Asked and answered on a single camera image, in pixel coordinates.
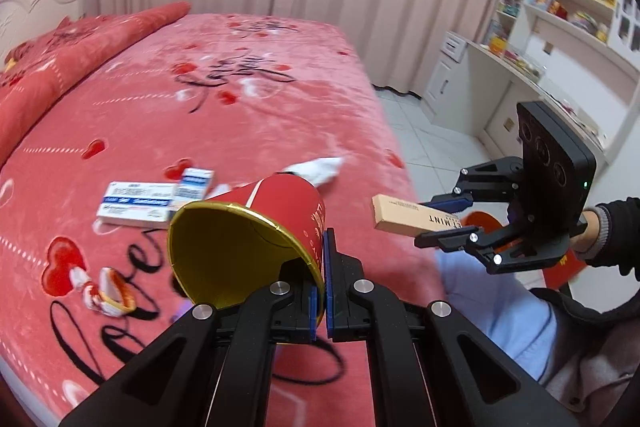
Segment red paper sheet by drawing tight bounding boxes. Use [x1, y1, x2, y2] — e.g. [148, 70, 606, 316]
[544, 252, 585, 292]

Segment long white blue medicine box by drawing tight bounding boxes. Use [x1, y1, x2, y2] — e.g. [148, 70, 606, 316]
[96, 181, 176, 228]

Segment white headboard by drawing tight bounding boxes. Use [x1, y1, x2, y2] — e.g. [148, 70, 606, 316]
[0, 0, 83, 58]

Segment person's grey coat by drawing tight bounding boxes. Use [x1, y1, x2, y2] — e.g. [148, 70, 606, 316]
[545, 332, 640, 427]

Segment white bookshelf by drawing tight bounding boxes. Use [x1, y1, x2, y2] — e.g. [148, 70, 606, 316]
[482, 0, 640, 108]

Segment slim tan cardboard box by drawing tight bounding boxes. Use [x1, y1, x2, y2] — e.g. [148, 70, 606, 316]
[371, 194, 466, 239]

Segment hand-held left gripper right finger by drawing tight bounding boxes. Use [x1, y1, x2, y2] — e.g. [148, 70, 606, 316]
[322, 228, 581, 427]

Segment person's light blue pants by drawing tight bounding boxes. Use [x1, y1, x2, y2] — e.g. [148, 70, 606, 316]
[435, 252, 558, 383]

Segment red paper cup gold inside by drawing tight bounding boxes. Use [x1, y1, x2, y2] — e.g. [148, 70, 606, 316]
[166, 173, 327, 310]

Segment red white candy wrapper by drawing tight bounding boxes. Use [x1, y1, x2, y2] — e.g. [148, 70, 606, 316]
[70, 266, 137, 317]

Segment folded red quilt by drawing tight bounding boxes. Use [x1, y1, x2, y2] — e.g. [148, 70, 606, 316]
[0, 2, 191, 162]

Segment white desk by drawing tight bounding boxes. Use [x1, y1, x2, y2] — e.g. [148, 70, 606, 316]
[422, 32, 608, 162]

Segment orange round bin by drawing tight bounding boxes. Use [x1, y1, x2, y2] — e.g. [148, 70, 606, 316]
[462, 209, 507, 238]

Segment red printed blanket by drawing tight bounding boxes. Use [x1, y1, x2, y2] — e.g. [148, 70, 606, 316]
[0, 2, 446, 427]

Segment small white blue box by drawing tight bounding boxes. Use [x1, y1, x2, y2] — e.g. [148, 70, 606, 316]
[172, 168, 216, 212]

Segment small white drawer unit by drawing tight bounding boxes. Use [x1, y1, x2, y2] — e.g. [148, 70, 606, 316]
[440, 32, 469, 64]

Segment crumpled white tissue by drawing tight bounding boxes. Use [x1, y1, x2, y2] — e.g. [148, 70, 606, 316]
[282, 156, 346, 186]

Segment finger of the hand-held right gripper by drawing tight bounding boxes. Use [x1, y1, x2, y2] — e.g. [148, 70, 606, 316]
[420, 157, 524, 214]
[414, 213, 538, 276]

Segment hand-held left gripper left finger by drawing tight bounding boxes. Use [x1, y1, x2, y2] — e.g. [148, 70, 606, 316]
[59, 257, 321, 427]

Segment wall photos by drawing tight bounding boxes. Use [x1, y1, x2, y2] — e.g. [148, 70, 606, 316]
[619, 0, 640, 54]

